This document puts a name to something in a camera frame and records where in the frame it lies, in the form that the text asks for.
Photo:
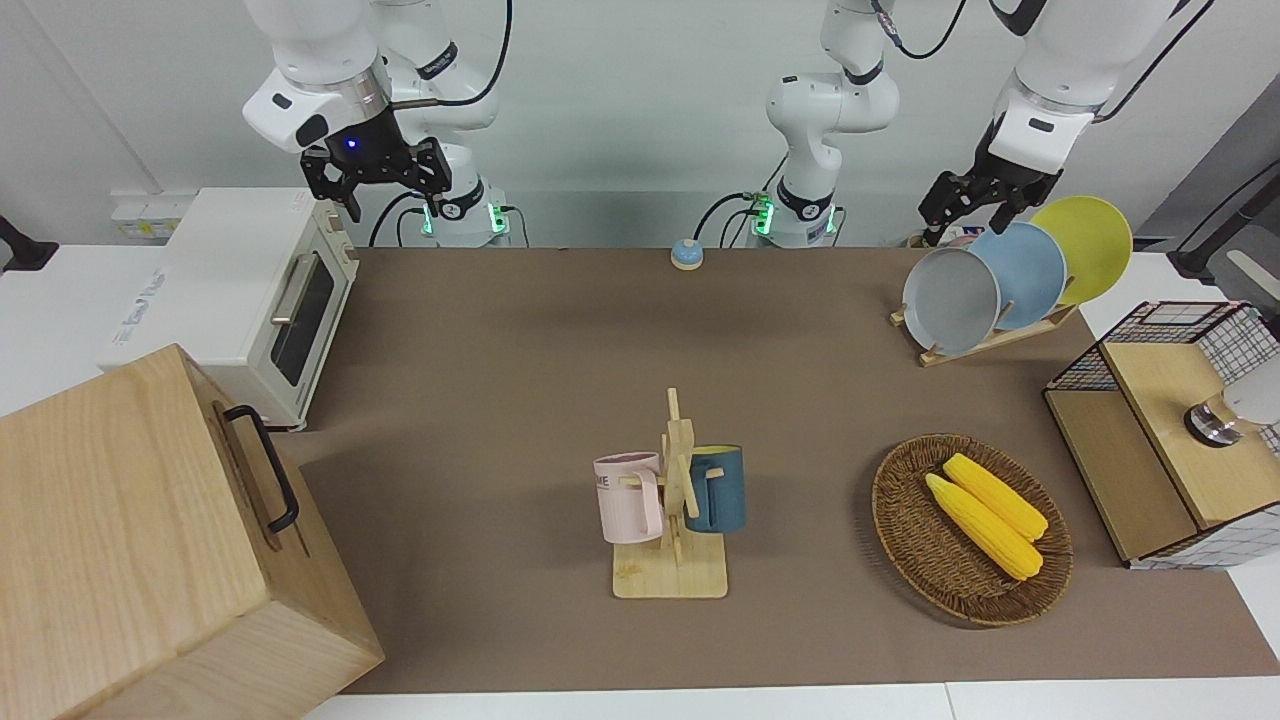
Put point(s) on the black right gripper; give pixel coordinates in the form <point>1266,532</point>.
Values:
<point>365,150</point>

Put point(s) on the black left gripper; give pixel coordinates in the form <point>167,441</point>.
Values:
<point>1012,165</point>

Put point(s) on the gray plate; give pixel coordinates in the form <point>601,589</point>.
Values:
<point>950,300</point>

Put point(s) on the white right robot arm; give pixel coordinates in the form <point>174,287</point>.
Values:
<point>320,60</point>

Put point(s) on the light blue plate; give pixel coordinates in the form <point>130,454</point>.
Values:
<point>1030,270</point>

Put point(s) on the yellow plate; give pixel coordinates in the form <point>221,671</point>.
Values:
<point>1090,240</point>

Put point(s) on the wooden plate rack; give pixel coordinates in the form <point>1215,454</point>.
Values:
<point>960,352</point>

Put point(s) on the brown table mat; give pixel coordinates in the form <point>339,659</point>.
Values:
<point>500,350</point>

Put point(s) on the white toaster oven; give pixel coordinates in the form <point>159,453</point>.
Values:
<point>220,280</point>

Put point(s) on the yellow corn cob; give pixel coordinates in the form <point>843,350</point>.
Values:
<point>985,530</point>
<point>995,495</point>

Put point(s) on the blue service bell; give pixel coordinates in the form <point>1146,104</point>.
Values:
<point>686,256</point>

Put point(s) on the brown wicker basket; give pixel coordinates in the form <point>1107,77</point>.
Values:
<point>920,540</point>

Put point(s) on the pink mug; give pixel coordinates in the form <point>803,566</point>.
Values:
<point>625,500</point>

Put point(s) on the dark blue mug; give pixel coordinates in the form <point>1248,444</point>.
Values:
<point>720,490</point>

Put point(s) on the wooden cabinet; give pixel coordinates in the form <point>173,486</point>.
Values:
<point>120,540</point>

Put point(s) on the wooden mug tree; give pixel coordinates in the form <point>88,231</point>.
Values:
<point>670,578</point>

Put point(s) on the black camera stand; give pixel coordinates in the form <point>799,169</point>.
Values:
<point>25,250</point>
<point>1195,262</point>

